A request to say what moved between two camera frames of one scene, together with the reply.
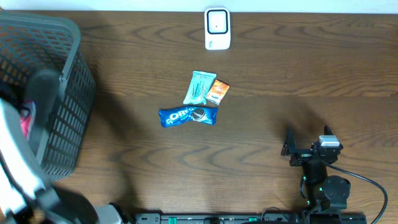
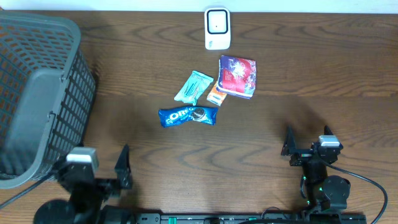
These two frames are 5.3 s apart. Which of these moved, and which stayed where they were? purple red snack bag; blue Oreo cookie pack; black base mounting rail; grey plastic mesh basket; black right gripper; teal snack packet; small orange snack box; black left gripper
Moved: black left gripper; teal snack packet; purple red snack bag
Stayed: grey plastic mesh basket; black right gripper; black base mounting rail; small orange snack box; blue Oreo cookie pack
